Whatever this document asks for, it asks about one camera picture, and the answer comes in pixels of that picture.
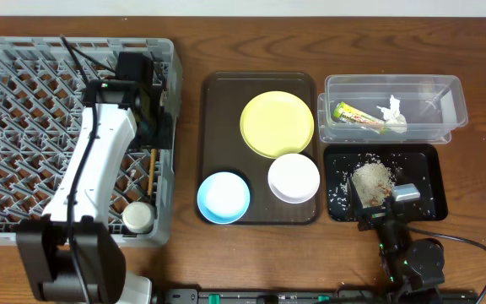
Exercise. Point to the grey plastic dish rack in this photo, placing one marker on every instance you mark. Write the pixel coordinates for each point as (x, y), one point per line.
(41, 82)

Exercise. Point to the rice leftovers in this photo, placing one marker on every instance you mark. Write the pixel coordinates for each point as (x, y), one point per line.
(373, 177)

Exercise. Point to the light blue bowl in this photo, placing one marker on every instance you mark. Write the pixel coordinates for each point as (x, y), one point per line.
(223, 198)

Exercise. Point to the white paper napkin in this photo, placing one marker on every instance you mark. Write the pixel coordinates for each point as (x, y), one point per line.
(392, 116)

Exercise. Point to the wooden chopstick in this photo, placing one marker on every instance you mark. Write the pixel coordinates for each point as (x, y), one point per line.
(151, 172)

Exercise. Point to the black waste tray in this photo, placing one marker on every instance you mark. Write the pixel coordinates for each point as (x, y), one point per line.
(433, 210)

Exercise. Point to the clear plastic bin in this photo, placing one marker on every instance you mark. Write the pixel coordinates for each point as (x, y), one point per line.
(433, 105)

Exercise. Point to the white cup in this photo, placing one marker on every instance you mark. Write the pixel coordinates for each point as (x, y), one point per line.
(138, 217)

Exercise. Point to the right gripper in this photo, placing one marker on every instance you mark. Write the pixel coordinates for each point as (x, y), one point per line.
(378, 213)

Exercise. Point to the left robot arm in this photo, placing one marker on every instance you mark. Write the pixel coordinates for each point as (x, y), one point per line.
(69, 254)

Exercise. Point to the green orange snack wrapper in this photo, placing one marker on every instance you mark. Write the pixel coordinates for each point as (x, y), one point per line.
(349, 114)

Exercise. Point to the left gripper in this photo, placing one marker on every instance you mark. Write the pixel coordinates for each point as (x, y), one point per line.
(159, 132)

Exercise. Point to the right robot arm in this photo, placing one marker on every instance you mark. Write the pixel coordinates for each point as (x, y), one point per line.
(414, 267)

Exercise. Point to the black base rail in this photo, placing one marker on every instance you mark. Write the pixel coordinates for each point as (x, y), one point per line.
(193, 296)

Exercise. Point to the yellow round plate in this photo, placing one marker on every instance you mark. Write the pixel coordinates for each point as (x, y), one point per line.
(276, 123)

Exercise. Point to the white bowl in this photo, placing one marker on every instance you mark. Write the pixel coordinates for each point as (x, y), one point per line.
(293, 178)

